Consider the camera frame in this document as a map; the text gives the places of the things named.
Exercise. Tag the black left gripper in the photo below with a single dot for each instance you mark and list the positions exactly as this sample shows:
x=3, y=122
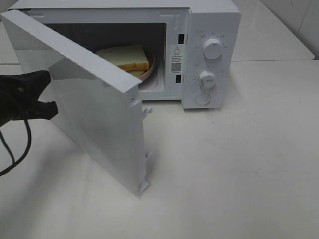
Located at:
x=19, y=96

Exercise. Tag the toast sandwich with filling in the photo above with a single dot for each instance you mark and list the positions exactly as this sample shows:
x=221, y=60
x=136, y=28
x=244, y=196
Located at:
x=129, y=57

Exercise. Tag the white warning label sticker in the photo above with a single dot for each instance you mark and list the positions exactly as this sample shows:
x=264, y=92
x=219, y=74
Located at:
x=176, y=56

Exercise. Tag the white upper power knob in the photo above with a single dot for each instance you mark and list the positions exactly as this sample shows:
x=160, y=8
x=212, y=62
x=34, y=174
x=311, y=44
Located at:
x=212, y=48

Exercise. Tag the white lower timer knob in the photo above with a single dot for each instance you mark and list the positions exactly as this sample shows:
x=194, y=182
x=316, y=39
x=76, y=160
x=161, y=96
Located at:
x=207, y=79

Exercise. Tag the round door release button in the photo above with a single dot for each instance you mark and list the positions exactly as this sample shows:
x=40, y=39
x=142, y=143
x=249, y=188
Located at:
x=203, y=99

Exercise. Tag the pink round plate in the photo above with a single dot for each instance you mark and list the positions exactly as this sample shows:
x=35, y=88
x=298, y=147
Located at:
x=149, y=68

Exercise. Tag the white microwave oven body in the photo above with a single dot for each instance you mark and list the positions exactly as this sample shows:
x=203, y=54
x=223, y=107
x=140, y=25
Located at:
x=156, y=25

